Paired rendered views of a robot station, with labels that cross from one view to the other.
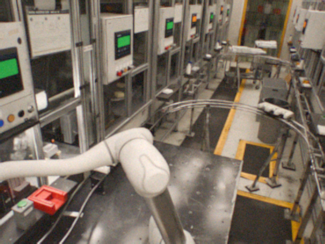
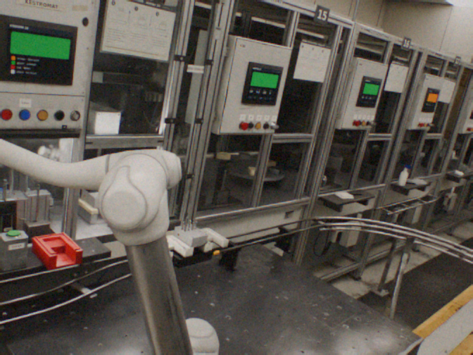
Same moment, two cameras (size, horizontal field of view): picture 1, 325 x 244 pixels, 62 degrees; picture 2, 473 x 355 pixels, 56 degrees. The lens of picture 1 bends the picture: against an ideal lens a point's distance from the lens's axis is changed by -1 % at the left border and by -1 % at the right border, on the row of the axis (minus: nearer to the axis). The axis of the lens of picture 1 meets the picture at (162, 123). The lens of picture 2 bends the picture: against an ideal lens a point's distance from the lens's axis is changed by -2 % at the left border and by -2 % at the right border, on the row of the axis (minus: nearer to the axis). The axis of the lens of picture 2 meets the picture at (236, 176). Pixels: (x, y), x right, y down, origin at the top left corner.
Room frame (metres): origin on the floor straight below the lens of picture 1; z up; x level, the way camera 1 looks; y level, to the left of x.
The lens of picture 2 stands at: (0.02, -0.53, 1.78)
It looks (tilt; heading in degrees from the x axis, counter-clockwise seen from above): 16 degrees down; 23
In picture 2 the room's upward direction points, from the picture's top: 11 degrees clockwise
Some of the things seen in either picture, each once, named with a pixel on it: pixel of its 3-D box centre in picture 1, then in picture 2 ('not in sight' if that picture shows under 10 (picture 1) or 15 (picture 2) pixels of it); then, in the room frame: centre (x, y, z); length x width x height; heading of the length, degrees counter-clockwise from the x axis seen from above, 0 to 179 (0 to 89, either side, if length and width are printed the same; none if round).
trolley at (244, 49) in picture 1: (244, 65); not in sight; (6.56, -1.88, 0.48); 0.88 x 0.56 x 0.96; 89
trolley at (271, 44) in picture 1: (263, 58); not in sight; (7.63, -2.68, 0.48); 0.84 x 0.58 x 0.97; 169
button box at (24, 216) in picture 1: (23, 213); (12, 248); (0.99, 0.66, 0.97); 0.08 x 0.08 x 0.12; 71
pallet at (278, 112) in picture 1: (274, 111); not in sight; (2.83, -1.24, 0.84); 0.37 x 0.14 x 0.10; 39
